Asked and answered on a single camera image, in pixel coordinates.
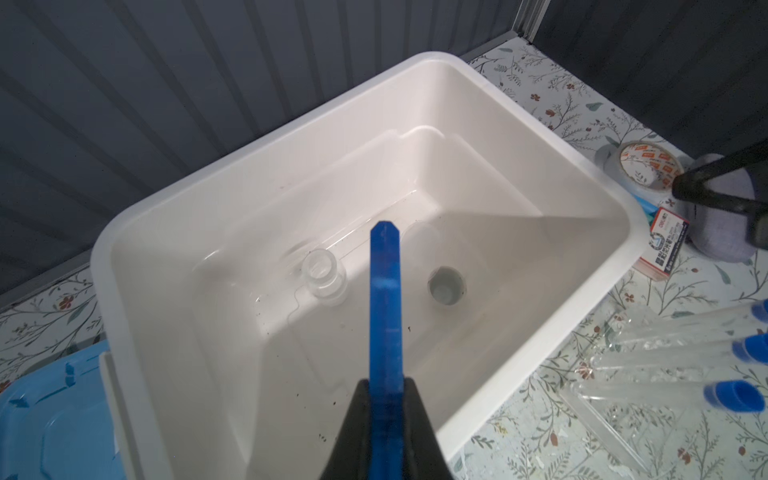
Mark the highlighter pen pack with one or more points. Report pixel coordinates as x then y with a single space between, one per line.
667 233

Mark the white plastic storage bin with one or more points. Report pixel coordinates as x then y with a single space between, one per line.
225 366

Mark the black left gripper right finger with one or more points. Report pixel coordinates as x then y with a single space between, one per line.
422 456

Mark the blue plastic bin lid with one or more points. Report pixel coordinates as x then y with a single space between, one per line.
56 422

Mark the clear tape roll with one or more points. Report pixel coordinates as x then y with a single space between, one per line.
646 170

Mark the blue plastic tweezers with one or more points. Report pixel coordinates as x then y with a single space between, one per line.
386 378

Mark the grey purple pouch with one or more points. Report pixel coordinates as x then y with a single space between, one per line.
717 234

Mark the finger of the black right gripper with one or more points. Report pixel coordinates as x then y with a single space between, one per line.
691 186

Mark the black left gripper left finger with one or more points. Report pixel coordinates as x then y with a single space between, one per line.
351 454

